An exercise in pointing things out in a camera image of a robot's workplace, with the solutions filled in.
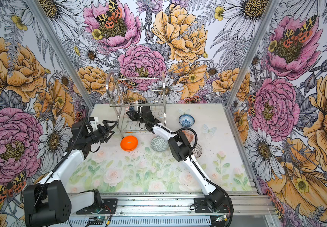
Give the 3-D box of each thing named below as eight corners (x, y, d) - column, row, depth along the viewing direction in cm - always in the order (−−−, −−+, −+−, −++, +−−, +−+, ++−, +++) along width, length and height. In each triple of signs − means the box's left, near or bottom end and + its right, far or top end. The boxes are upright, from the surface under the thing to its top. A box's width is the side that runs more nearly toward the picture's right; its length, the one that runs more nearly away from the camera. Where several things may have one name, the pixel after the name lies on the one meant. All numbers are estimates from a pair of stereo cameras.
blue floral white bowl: (179, 126, 111) (179, 122, 107) (178, 118, 116) (179, 114, 112) (194, 127, 111) (195, 122, 107) (192, 118, 116) (193, 114, 112)
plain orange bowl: (120, 151, 96) (119, 148, 92) (123, 138, 102) (122, 135, 99) (137, 151, 96) (136, 148, 93) (139, 138, 102) (138, 135, 99)
